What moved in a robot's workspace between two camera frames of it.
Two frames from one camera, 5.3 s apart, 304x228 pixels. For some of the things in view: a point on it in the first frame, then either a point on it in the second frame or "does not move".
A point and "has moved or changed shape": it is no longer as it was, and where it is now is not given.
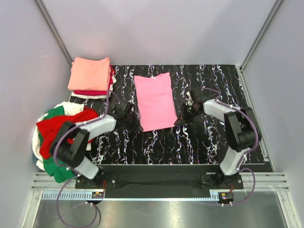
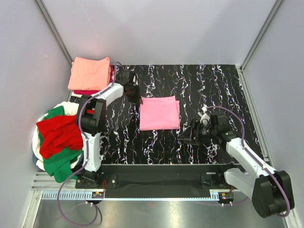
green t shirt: x=61 y=173 does not move
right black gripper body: x=188 y=112 -> x=202 y=132
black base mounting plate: x=159 y=177 does not move
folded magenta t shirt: x=90 y=92 does not move
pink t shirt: x=156 y=101 has moved or changed shape
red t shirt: x=47 y=128 does not move
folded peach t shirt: x=87 y=74 does not move
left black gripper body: x=131 y=122 -> x=133 y=94
